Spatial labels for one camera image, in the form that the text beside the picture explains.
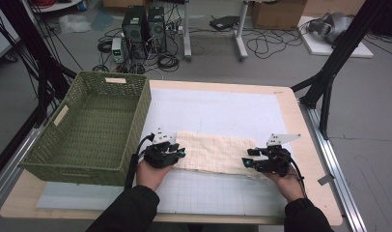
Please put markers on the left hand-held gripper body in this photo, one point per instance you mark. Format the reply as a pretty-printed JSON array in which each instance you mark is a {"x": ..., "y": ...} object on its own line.
[{"x": 158, "y": 154}]

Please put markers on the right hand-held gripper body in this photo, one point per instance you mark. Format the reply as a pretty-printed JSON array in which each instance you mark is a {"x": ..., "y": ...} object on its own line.
[{"x": 274, "y": 161}]

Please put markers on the cream cloth with egg print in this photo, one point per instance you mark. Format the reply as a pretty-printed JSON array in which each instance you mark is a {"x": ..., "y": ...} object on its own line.
[{"x": 216, "y": 153}]

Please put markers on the green woven basket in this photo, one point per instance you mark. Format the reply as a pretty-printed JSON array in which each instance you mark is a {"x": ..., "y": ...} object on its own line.
[{"x": 88, "y": 129}]

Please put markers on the person's right hand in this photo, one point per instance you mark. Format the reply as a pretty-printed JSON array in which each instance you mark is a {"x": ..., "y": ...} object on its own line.
[{"x": 289, "y": 187}]

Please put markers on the white grid mat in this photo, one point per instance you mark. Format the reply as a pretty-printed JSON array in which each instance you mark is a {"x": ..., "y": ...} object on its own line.
[{"x": 216, "y": 109}]

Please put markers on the white power supply unit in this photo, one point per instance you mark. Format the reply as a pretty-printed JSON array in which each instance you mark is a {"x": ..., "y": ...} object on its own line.
[{"x": 117, "y": 50}]

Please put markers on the white desk leg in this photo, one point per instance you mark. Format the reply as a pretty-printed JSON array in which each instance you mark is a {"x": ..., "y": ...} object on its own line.
[
  {"x": 241, "y": 35},
  {"x": 187, "y": 32}
]

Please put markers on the slim black computer tower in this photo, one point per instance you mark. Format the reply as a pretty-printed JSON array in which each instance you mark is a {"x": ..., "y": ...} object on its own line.
[{"x": 157, "y": 29}]

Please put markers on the white floor board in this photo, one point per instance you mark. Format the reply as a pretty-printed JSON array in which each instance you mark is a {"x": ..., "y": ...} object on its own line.
[{"x": 319, "y": 48}]

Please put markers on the large black computer tower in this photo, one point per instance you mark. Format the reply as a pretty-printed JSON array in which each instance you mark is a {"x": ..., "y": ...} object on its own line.
[{"x": 134, "y": 30}]

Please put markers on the brown cardboard box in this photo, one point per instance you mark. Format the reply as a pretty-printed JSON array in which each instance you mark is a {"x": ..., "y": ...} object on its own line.
[{"x": 277, "y": 14}]

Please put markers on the grey rounded device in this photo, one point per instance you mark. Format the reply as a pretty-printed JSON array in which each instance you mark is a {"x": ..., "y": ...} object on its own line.
[{"x": 332, "y": 27}]

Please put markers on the clear plastic bag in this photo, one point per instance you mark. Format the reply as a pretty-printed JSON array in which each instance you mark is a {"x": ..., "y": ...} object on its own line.
[{"x": 74, "y": 24}]

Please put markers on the grey metal bracket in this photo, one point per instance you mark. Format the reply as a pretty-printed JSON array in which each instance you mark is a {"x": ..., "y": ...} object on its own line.
[{"x": 326, "y": 179}]

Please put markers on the aluminium rail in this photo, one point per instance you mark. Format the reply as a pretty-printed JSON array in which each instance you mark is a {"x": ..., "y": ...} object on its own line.
[
  {"x": 335, "y": 161},
  {"x": 10, "y": 167}
]

